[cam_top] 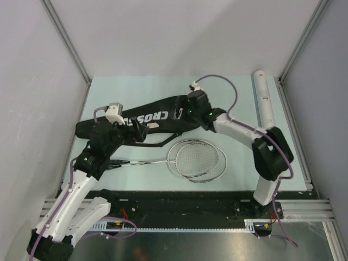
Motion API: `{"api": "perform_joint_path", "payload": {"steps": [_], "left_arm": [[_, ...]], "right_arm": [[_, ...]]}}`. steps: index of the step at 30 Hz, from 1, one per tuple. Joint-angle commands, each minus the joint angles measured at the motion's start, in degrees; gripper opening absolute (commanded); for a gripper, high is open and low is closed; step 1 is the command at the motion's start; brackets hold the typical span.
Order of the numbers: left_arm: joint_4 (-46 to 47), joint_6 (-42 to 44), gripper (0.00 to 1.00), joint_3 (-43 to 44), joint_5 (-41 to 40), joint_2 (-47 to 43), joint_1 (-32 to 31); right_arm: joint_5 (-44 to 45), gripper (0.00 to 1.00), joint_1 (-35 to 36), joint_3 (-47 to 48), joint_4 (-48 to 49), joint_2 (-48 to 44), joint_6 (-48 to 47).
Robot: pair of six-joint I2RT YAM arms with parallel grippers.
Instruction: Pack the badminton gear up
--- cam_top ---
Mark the black Crossway racket bag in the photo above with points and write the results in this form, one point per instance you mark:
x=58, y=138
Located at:
x=168, y=115

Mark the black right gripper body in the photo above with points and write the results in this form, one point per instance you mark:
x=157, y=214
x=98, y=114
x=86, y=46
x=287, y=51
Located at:
x=195, y=113

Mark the left aluminium frame post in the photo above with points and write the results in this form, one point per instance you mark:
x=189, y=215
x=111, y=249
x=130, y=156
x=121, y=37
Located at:
x=63, y=34

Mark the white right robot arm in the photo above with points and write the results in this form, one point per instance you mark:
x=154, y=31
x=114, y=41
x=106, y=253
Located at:
x=272, y=155

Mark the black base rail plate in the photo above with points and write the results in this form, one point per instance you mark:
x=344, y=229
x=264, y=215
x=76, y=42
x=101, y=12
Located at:
x=144, y=206

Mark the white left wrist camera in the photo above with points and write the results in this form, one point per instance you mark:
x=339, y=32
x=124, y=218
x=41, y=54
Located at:
x=114, y=113

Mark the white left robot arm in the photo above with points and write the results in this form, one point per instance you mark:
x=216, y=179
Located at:
x=56, y=235

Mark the right aluminium frame post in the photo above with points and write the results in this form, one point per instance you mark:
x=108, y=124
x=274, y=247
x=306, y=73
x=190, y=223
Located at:
x=309, y=29

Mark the black white badminton racket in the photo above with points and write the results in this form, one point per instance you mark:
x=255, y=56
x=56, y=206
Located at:
x=211, y=176

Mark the aluminium frame rail right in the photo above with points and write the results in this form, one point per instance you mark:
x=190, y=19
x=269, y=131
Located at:
x=310, y=209

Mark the white shuttlecock tube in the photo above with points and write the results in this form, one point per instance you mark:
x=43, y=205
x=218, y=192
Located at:
x=263, y=99

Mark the aluminium frame post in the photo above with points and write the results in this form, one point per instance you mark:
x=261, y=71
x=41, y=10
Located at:
x=309, y=29
x=63, y=34

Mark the white slotted cable duct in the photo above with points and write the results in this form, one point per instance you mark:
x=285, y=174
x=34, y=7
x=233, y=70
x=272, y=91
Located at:
x=180, y=226

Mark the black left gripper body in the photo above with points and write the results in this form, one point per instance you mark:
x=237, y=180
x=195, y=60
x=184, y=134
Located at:
x=122, y=135

